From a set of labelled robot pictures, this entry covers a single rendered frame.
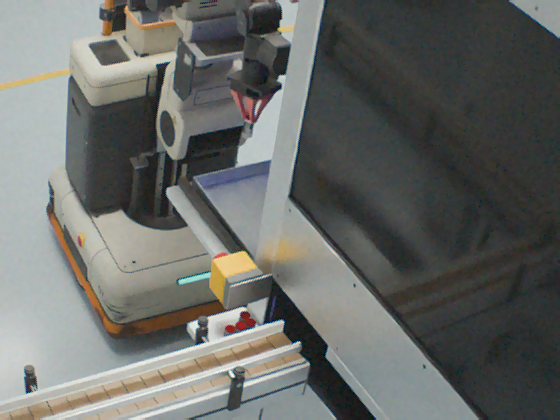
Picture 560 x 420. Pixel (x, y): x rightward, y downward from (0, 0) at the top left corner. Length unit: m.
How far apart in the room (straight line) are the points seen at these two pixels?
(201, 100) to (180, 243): 0.55
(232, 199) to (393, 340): 0.78
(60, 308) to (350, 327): 1.67
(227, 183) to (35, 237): 1.31
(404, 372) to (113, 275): 1.49
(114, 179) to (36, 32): 1.79
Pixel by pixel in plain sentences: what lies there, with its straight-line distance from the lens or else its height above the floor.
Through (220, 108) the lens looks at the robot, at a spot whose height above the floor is 0.80.
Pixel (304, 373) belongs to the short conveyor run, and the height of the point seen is 0.91.
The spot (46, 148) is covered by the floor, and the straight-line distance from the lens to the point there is 3.90.
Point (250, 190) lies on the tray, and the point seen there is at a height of 0.88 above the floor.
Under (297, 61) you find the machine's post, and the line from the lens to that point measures 1.65.
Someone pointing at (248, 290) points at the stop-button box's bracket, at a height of 1.00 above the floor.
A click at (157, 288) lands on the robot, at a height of 0.24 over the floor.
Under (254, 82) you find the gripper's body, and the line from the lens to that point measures 2.03.
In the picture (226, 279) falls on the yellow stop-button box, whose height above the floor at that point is 1.03.
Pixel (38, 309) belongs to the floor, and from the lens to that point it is 3.22.
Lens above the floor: 2.29
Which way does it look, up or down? 38 degrees down
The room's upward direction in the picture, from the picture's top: 10 degrees clockwise
